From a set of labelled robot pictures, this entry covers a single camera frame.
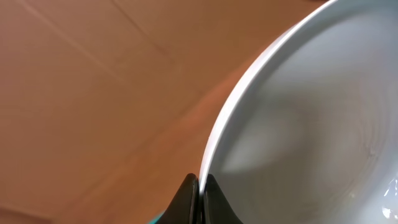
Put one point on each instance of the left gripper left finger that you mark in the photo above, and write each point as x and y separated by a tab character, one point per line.
183	207

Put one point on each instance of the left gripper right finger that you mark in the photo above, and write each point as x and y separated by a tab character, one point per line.
215	208

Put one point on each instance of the light blue plate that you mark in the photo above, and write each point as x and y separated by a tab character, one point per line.
309	132

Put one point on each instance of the teal plastic tray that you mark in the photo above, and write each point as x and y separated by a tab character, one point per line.
156	219

